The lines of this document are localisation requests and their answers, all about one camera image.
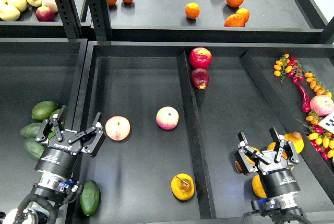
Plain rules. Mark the pink apple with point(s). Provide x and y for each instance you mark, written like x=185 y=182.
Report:
x=117 y=128
x=167 y=118

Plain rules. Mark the red chili pepper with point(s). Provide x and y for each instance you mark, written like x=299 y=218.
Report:
x=305 y=98

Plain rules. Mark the yellow pear bottom of pile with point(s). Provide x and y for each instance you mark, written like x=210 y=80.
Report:
x=258 y=187

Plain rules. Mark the cherry tomato bunch upper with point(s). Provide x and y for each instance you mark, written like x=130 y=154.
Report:
x=288 y=67

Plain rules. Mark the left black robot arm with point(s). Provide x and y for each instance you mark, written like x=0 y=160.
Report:
x=47 y=196

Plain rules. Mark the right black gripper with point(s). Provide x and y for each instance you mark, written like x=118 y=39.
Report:
x=274 y=170

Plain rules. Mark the green avocado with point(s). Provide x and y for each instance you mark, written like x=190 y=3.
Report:
x=43 y=110
x=90 y=197

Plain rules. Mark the pink apple left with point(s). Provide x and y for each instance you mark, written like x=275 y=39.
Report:
x=117 y=128

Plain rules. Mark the yellow pear in middle tray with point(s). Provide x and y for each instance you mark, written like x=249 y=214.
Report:
x=182 y=186

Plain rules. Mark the bright red apple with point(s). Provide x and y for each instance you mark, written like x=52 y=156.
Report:
x=200 y=58

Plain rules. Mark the green avocado top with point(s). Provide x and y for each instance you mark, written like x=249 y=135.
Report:
x=43 y=110

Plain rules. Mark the pink apple centre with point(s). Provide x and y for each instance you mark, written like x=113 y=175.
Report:
x=167 y=118

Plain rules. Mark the black centre tray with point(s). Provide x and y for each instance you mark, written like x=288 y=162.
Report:
x=136 y=80

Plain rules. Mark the pink apple right tray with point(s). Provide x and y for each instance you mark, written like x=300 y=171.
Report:
x=322 y=105

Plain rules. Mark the dark red apple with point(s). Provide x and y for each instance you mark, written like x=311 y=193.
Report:
x=199 y=78

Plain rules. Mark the checkered marker card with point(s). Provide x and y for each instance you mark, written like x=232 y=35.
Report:
x=327 y=123

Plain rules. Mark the orange on shelf centre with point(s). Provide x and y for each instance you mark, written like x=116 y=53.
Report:
x=192 y=10

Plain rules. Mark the red apple on shelf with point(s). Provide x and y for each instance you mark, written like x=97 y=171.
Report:
x=44 y=14

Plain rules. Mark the cherry tomato bunch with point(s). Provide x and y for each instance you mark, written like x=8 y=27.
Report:
x=288 y=67
x=321 y=139

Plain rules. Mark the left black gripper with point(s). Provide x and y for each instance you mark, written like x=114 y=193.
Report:
x=62 y=150

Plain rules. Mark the cherry tomato bunch lower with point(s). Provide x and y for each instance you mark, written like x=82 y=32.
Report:
x=321 y=139

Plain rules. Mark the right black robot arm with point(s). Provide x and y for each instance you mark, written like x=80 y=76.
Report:
x=281 y=209

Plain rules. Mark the black tray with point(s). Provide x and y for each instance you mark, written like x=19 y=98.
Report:
x=33 y=70
x=136 y=80

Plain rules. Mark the black left tray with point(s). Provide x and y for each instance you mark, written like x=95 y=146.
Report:
x=33 y=70

